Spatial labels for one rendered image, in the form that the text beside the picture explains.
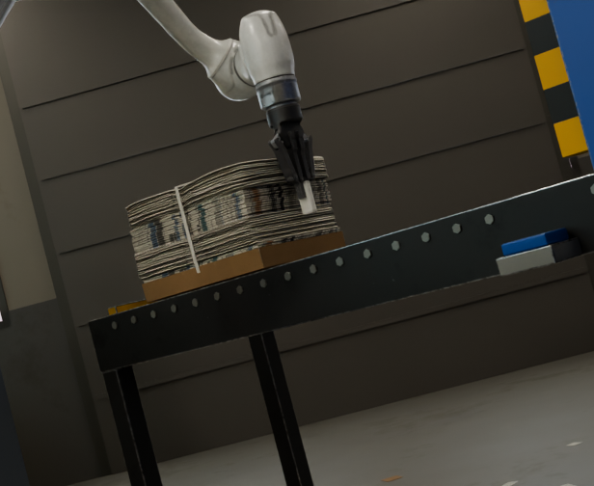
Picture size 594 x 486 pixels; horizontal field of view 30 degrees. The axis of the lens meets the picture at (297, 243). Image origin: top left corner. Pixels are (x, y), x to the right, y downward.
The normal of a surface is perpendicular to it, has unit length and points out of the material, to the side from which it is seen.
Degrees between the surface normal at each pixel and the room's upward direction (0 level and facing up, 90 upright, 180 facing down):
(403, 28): 90
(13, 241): 90
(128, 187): 90
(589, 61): 90
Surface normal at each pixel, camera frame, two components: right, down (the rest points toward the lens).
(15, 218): -0.07, -0.03
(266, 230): 0.73, -0.22
